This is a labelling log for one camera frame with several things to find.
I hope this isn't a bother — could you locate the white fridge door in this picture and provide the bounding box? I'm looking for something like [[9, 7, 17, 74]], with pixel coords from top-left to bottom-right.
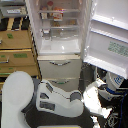
[[83, 0, 128, 79]]

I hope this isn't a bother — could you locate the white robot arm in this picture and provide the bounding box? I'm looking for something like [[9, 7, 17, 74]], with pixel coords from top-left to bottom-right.
[[1, 71, 84, 128]]

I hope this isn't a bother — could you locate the upper fridge drawer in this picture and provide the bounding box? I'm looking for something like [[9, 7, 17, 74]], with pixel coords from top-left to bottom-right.
[[38, 55, 82, 79]]

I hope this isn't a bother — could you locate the fridge drawer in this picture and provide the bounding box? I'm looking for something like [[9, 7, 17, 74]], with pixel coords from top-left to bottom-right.
[[42, 78, 79, 92], [38, 55, 82, 79]]

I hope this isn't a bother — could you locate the lower fridge drawer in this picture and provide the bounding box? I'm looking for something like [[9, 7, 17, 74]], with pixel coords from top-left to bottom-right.
[[42, 78, 79, 92]]

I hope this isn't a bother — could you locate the white refrigerator body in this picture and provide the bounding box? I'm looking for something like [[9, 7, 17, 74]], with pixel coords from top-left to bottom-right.
[[25, 0, 91, 93]]

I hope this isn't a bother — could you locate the wooden drawer cabinet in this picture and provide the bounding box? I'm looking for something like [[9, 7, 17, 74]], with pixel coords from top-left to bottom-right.
[[0, 17, 41, 87]]

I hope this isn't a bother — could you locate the orange food package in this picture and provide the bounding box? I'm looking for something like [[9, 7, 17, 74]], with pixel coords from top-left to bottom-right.
[[53, 7, 63, 21]]

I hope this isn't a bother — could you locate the white blue mobile robot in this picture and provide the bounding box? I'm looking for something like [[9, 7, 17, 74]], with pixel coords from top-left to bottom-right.
[[83, 69, 128, 117]]

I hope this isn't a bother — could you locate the red-capped food jar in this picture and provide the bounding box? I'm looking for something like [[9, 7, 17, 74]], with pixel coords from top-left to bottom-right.
[[47, 1, 53, 10]]

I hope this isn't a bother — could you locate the grey box on cabinet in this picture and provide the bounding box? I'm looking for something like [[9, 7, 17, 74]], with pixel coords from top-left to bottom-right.
[[0, 6, 27, 17]]

